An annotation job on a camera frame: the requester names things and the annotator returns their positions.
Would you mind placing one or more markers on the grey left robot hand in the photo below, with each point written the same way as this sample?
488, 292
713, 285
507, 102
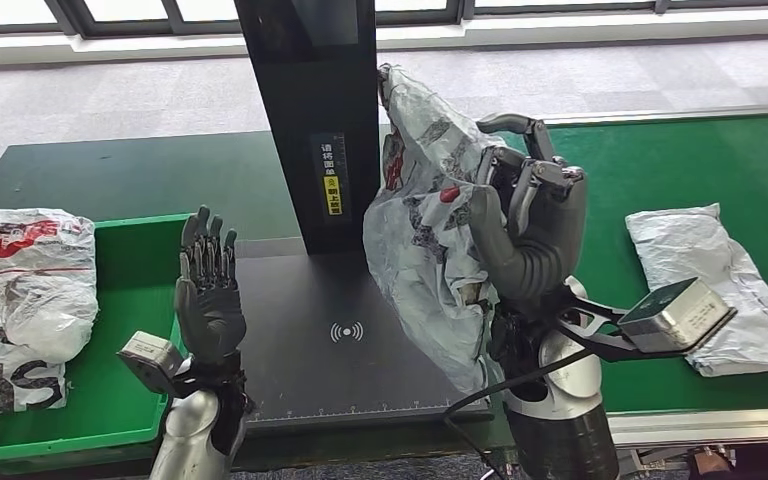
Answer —
212, 318

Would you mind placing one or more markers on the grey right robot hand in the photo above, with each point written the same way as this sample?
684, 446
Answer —
550, 245

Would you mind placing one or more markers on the grey bag red logo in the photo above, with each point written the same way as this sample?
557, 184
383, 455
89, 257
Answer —
424, 265

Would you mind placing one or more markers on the plain grey parcel bag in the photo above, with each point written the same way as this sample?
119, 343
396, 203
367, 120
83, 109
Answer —
702, 265

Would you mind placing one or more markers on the grey bag large black letters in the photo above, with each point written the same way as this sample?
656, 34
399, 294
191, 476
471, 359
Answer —
26, 311

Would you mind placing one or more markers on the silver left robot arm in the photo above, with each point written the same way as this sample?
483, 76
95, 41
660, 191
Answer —
185, 430

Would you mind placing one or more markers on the green conveyor belt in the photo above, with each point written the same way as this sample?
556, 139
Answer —
689, 166

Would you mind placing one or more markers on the green plastic crate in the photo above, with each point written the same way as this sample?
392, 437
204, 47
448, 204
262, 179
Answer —
126, 331

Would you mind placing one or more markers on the black scanner base platform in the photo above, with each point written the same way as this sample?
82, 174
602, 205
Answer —
304, 371

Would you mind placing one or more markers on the dark green table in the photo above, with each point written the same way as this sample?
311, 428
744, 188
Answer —
126, 172

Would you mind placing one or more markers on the black yellow label sticker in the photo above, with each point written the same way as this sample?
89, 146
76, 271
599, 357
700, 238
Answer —
333, 195

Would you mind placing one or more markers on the white window sill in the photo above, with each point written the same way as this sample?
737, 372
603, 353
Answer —
556, 26

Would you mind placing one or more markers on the black scanner column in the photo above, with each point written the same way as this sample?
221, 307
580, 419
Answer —
304, 99

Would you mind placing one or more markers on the brown mechanical part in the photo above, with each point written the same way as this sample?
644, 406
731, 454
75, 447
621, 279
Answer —
710, 462

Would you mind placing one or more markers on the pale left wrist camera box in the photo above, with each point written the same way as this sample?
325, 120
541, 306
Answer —
149, 361

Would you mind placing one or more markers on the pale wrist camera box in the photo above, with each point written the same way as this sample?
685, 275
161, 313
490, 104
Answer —
149, 361
675, 318

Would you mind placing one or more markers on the black right camera bracket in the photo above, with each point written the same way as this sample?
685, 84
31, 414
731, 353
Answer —
606, 348

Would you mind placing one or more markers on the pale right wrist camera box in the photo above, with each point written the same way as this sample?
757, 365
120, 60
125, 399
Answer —
675, 318

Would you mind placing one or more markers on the thin aluminium conveyor rail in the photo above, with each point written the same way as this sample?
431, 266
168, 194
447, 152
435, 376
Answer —
656, 116

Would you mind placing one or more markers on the wide aluminium conveyor rail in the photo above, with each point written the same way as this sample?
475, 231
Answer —
722, 424

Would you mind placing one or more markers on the dark window frame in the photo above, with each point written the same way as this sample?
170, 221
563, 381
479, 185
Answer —
126, 26

